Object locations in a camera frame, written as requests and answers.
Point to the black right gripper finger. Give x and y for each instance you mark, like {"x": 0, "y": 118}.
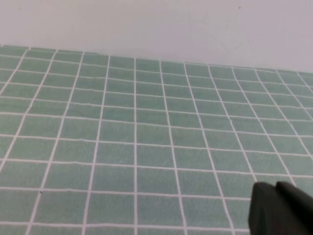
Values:
{"x": 281, "y": 213}

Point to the green white grid tablecloth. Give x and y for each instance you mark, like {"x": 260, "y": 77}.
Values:
{"x": 137, "y": 137}

